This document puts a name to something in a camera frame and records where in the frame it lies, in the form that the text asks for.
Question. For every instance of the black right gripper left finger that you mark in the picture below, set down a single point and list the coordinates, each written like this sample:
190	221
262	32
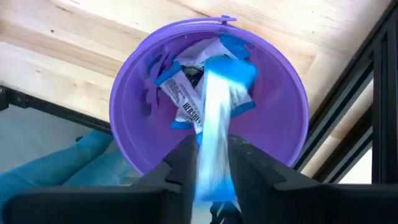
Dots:
183	165

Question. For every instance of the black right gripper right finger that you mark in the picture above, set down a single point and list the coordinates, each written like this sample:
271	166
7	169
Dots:
252	174

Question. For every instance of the blue white Hershey's candy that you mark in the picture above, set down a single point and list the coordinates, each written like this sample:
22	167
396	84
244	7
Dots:
216	140
182	93
244	104
205	49
180	125

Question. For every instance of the purple pumpkin face bucket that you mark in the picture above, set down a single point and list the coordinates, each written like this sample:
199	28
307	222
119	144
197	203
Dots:
280	109

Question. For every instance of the blue floor object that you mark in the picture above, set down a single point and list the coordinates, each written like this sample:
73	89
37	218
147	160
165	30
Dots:
46	168

